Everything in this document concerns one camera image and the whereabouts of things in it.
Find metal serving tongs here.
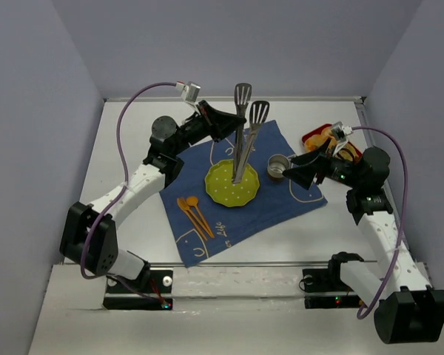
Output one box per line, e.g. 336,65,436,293
232,83,270,184

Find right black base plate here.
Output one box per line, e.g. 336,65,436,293
298,268,363,309

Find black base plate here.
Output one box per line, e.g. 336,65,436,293
298,268,363,309
102,268,174,311

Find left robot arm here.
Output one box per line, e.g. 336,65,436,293
59,100,246,291

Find orange plastic spoon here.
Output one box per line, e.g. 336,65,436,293
186,196,215,239

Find purple cable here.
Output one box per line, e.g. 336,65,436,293
80,81,171,308
356,126,408,320

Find green dotted plate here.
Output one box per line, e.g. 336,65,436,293
204,159,260,208

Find blue embroidered cloth mat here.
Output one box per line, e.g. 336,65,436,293
160,121,327,267

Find brown bread slice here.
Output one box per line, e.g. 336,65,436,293
337,144,360,163

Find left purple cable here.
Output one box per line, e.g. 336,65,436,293
80,81,171,308

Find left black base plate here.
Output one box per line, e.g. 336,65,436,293
102,268,174,311

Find glazed ring bread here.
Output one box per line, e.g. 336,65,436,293
303,135,331,152

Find metal cup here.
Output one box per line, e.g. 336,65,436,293
267,154,290,182

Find red tray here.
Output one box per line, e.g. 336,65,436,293
301,124,362,162

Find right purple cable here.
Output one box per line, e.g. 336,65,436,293
356,126,408,320

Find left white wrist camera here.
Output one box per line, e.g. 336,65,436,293
175,81,201,107

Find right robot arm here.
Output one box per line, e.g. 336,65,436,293
283,146,444,344

